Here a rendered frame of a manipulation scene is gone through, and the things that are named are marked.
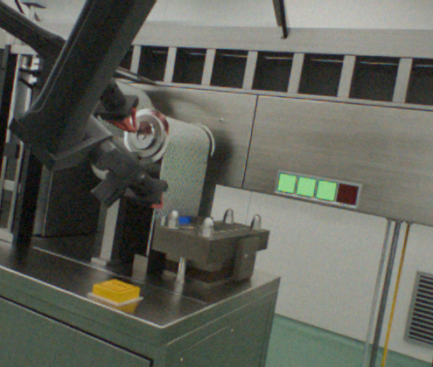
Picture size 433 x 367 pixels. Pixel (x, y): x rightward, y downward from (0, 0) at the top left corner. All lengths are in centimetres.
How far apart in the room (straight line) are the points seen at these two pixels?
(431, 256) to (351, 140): 240
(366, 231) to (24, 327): 293
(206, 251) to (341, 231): 271
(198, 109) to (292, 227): 242
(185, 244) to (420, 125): 69
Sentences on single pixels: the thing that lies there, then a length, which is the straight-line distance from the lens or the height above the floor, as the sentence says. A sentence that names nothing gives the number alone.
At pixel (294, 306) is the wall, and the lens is 395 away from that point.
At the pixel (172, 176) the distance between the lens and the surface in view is 128.
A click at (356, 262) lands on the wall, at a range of 377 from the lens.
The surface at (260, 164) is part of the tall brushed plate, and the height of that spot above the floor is 123.
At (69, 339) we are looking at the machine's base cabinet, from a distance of 109.
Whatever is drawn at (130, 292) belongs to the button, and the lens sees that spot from 101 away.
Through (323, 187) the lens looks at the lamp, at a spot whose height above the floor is 119.
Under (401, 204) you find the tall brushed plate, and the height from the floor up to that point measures 118.
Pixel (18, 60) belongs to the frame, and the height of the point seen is 140.
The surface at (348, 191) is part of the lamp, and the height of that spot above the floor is 119.
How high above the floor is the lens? 122
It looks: 3 degrees down
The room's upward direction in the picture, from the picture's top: 10 degrees clockwise
